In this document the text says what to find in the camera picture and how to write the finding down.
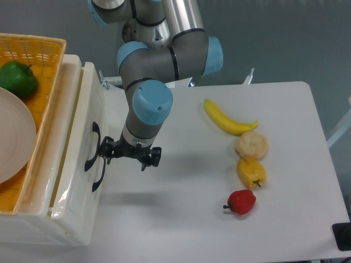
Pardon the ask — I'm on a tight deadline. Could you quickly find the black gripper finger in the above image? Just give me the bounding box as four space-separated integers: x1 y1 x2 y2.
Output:
98 136 118 164
140 147 162 171

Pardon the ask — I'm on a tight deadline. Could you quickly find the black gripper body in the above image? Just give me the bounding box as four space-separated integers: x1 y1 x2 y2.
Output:
114 138 151 162

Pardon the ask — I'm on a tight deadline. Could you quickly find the white drawer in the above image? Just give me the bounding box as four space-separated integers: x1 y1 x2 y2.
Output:
48 61 111 236

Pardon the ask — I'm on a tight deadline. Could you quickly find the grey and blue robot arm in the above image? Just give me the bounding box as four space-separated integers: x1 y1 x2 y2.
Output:
88 1 223 168

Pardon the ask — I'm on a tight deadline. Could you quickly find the white drawer cabinet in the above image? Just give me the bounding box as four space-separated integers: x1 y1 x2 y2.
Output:
0 54 95 247

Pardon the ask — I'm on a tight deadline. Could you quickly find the yellow banana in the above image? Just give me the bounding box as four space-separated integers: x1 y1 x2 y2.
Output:
203 99 259 136

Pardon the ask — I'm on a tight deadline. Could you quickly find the pink plate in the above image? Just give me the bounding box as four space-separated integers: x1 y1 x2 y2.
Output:
1 88 36 182

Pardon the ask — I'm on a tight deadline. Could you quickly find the round bread roll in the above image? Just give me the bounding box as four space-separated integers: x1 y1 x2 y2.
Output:
235 131 269 159

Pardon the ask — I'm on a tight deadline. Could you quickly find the yellow bell pepper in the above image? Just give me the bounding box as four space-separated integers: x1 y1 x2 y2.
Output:
237 157 267 189

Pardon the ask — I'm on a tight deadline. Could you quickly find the red bell pepper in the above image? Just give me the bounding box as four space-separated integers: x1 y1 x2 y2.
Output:
223 190 256 215

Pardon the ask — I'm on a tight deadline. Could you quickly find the green bell pepper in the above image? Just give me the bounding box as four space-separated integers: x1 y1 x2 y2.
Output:
1 61 38 99

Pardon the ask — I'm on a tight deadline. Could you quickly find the orange woven basket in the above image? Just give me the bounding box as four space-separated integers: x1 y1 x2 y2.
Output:
1 33 66 216

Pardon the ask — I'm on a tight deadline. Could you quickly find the black device at table edge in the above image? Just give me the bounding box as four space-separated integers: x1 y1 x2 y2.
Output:
332 222 351 251

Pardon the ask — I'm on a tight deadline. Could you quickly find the black lower drawer handle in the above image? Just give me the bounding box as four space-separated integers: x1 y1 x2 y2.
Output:
92 157 107 192

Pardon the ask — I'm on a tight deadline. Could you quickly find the white frame at right edge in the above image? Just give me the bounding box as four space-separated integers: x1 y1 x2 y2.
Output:
326 108 350 149

